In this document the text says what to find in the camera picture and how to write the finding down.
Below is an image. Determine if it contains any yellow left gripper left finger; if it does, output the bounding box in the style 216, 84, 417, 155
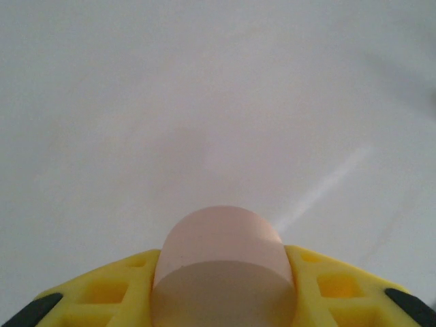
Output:
9, 249, 161, 327

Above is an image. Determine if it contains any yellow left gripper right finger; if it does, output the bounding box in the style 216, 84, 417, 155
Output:
285, 245, 432, 327

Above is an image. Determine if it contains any pink earbud charging case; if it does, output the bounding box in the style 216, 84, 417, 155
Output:
151, 205, 296, 327

